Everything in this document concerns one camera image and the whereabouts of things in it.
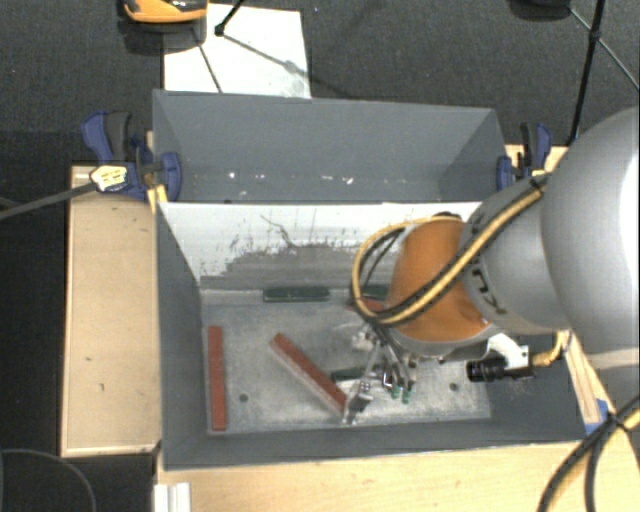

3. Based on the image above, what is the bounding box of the pale wood board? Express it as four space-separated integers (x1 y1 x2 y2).
59 164 164 459

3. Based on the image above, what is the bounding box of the red-brown flat block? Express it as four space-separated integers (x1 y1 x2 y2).
268 332 349 412
206 325 229 433
347 296 387 317

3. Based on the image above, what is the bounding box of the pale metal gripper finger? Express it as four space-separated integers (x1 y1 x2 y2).
342 381 365 427
353 381 375 418

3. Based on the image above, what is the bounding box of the grey metal bin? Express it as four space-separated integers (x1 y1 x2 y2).
150 88 587 472

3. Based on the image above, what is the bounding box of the black cylinder on white bracket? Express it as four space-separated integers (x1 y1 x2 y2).
465 333 537 384

